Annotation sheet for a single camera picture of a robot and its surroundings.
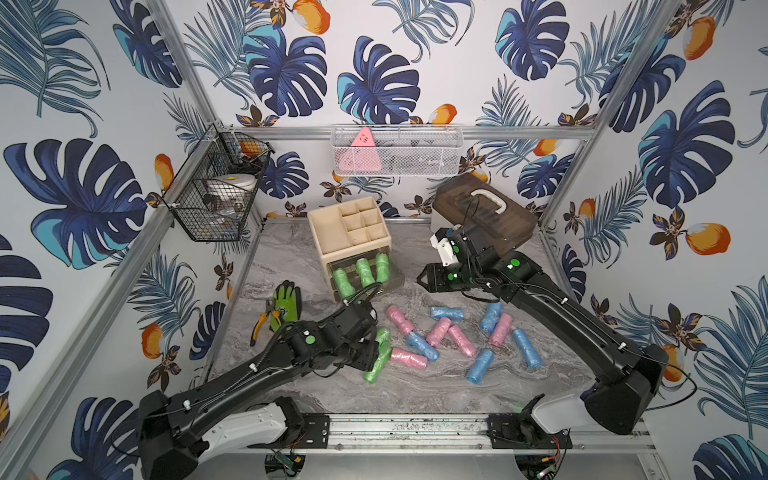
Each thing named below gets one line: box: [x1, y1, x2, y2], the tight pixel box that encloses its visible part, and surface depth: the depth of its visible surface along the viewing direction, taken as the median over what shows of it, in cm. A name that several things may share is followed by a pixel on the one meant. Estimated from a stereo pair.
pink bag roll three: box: [448, 324, 477, 358], surface depth 90 cm
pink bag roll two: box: [426, 317, 453, 348], surface depth 91 cm
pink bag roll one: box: [386, 305, 415, 336], surface depth 94 cm
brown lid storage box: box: [430, 173, 538, 250], surface depth 100 cm
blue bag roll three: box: [431, 307, 465, 320], surface depth 94 cm
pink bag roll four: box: [391, 348, 428, 371], surface depth 86 cm
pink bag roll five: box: [490, 313, 513, 347], surface depth 91 cm
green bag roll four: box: [376, 252, 391, 283], surface depth 86 cm
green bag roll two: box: [364, 332, 392, 384], surface depth 86 cm
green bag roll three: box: [333, 268, 357, 300], surface depth 84 cm
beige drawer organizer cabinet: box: [307, 196, 392, 304], surface depth 87 cm
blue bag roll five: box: [512, 329, 544, 370], surface depth 88 cm
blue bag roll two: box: [466, 349, 495, 385], surface depth 85 cm
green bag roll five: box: [356, 258, 376, 288], surface depth 85 cm
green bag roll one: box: [375, 327, 392, 355], surface depth 89 cm
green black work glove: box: [270, 280, 302, 332], surface depth 99 cm
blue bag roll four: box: [480, 302, 503, 334], surface depth 93 cm
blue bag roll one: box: [406, 331, 440, 362], surface depth 89 cm
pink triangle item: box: [338, 127, 382, 172], surface depth 92 cm
